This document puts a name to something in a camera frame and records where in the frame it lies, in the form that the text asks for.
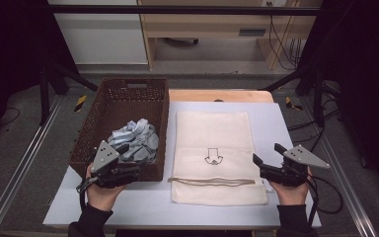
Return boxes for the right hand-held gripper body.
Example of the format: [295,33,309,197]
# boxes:
[260,144,331,188]

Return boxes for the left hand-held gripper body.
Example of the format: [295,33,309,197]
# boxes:
[90,140,140,190]

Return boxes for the light blue cloth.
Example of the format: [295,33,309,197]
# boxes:
[108,118,160,164]

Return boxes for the brown woven basket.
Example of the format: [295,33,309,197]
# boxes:
[68,77,171,183]

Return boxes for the person's right hand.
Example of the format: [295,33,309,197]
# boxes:
[269,167,312,206]

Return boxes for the person's left hand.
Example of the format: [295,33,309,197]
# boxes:
[85,164,127,211]

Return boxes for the black metal stand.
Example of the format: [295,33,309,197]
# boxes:
[260,62,330,128]
[38,62,98,126]

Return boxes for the black curtain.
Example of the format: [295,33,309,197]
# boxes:
[0,0,80,146]
[295,0,379,205]

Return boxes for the white cabinet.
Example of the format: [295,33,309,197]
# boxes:
[47,0,149,66]

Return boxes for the wooden desk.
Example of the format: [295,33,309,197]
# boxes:
[137,0,324,71]

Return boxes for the black horizontal bar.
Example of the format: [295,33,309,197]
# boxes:
[45,4,322,17]

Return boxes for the black floor cables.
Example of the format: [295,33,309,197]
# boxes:
[287,98,341,153]

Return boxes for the left hand-held gripper cable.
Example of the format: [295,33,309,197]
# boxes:
[76,177,98,211]

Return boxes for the hand-held gripper cable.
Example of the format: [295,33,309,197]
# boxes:
[76,177,98,211]
[305,174,344,228]

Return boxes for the aluminium floor rail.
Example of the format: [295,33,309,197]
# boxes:
[300,98,378,237]
[0,95,63,237]

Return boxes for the right hand-held gripper cable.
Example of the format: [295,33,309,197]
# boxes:
[305,174,344,228]

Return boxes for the thin black floor cable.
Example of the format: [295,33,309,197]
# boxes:
[0,107,22,126]

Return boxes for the black hanging cables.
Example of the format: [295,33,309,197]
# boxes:
[268,1,302,71]

